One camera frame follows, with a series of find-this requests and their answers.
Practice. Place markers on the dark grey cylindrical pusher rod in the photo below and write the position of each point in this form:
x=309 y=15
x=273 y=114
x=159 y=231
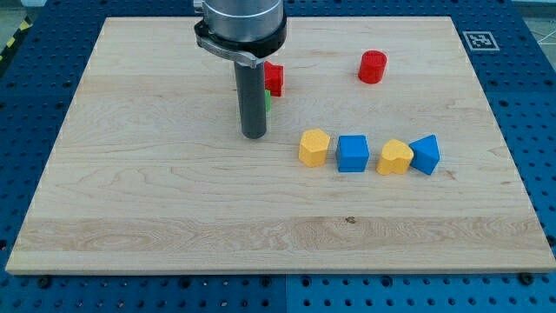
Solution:
x=250 y=86

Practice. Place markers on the red star block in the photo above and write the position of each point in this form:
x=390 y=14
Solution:
x=274 y=78

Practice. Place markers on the green block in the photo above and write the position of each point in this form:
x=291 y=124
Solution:
x=268 y=101

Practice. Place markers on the wooden board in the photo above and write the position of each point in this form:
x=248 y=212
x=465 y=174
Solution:
x=151 y=175

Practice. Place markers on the yellow pentagon block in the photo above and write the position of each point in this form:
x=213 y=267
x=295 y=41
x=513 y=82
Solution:
x=313 y=147

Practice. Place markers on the blue cube block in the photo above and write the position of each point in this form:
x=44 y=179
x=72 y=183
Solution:
x=352 y=153

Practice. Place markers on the red cylinder block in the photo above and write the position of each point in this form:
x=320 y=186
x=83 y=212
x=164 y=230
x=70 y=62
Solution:
x=372 y=67

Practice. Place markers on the yellow heart block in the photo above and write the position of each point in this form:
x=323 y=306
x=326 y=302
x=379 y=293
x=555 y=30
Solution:
x=395 y=158

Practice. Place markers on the blue triangle block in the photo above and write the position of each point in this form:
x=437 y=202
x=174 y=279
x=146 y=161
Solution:
x=426 y=154

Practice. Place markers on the white fiducial marker tag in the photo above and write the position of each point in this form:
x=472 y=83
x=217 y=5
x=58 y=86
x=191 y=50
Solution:
x=479 y=40

